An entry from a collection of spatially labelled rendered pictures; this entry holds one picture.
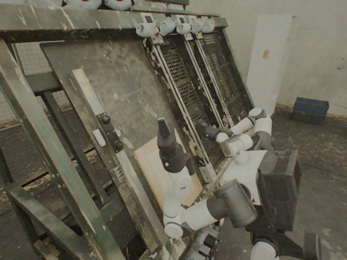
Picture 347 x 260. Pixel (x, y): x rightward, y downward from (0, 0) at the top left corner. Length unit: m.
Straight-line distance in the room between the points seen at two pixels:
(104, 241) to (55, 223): 0.66
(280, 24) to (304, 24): 1.42
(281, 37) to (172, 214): 4.16
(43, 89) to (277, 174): 1.00
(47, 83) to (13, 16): 0.26
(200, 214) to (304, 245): 0.49
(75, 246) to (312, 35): 5.79
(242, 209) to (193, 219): 0.20
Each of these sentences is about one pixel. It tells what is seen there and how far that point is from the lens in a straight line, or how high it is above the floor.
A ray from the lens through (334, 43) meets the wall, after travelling 5.99.
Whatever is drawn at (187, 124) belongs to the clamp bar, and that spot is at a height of 1.30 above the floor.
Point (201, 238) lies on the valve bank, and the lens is 1.43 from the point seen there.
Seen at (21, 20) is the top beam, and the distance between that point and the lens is 1.00.
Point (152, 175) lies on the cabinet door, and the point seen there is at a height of 1.17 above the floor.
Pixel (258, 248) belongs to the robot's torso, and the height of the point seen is 0.96.
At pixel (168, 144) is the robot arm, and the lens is 0.62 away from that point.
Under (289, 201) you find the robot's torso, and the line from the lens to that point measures 0.94.
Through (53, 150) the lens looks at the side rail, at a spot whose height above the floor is 1.48.
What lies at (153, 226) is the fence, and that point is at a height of 1.00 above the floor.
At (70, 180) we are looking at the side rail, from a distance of 0.90.
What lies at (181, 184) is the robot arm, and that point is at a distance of 0.76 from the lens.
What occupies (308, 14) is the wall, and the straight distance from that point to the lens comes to 6.02.
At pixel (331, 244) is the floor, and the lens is 2.76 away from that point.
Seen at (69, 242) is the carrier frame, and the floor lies 0.79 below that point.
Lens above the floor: 1.90
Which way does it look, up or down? 27 degrees down
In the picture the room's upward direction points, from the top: straight up
